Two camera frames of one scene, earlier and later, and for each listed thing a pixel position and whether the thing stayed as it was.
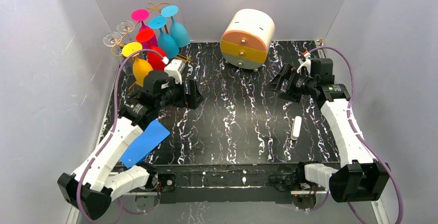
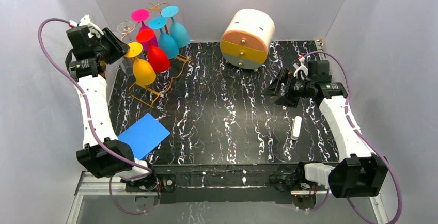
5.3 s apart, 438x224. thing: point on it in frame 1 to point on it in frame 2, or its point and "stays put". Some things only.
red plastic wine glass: [155, 59] stays put
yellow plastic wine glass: [140, 69] stays put
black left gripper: [186, 94] to [111, 44]
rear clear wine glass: [126, 27] stays put
